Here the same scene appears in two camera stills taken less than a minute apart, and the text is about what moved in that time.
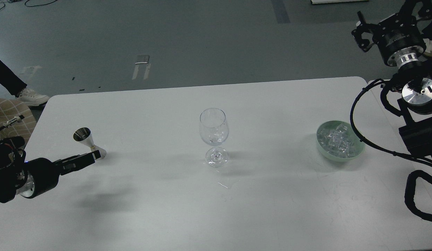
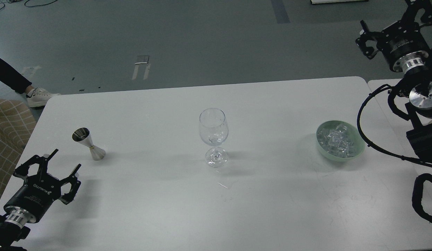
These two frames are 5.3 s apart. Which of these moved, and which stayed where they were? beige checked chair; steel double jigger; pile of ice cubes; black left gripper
Moved: black left gripper
Stayed: steel double jigger; pile of ice cubes; beige checked chair
